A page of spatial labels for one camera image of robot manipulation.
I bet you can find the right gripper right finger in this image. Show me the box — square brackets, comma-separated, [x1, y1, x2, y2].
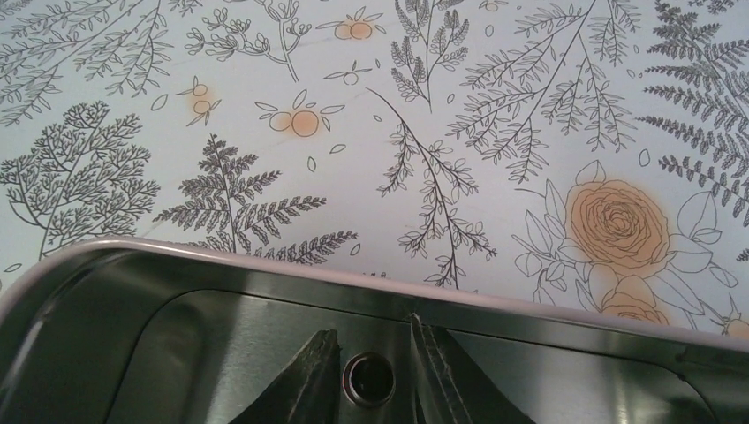
[409, 314, 533, 423]

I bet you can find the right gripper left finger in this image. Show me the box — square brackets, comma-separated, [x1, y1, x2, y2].
[232, 329, 341, 423]

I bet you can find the silver metal tray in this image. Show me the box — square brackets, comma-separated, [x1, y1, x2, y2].
[1, 238, 748, 423]

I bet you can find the floral patterned table mat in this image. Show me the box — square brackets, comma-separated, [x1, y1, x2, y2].
[1, 1, 748, 338]

